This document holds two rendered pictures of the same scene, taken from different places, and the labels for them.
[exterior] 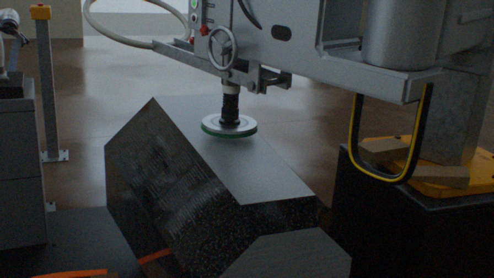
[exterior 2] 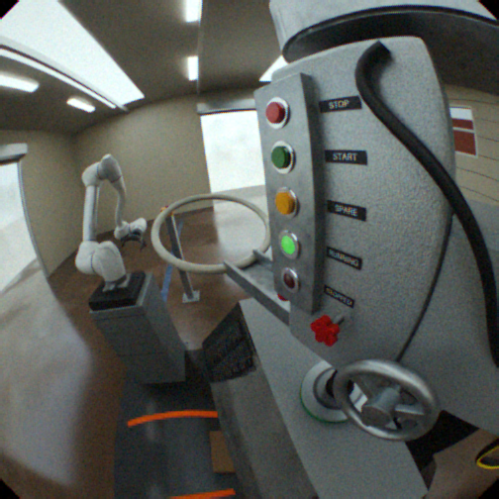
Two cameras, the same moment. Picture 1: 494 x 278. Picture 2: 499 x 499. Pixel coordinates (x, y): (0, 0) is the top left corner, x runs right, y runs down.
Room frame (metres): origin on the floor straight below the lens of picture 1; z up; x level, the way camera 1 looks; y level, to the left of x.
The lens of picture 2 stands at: (1.49, 0.21, 1.42)
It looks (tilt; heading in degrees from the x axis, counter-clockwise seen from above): 25 degrees down; 14
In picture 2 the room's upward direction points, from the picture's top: 7 degrees counter-clockwise
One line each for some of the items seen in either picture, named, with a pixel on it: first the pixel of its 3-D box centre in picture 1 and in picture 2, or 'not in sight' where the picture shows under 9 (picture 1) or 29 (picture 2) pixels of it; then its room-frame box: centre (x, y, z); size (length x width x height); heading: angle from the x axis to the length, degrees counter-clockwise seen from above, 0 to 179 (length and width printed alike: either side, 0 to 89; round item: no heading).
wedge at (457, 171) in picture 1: (437, 172); not in sight; (1.58, -0.68, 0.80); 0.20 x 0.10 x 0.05; 72
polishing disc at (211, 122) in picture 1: (229, 123); (339, 387); (1.76, 0.08, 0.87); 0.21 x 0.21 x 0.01
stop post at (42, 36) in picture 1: (47, 85); (178, 255); (3.23, 1.42, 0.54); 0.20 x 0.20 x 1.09; 21
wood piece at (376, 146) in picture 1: (382, 150); not in sight; (1.76, -0.53, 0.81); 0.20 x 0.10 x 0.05; 119
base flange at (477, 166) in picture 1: (441, 160); not in sight; (1.80, -0.78, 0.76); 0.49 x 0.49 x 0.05; 21
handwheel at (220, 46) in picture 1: (230, 47); (397, 385); (1.59, 0.08, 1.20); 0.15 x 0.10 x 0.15; 44
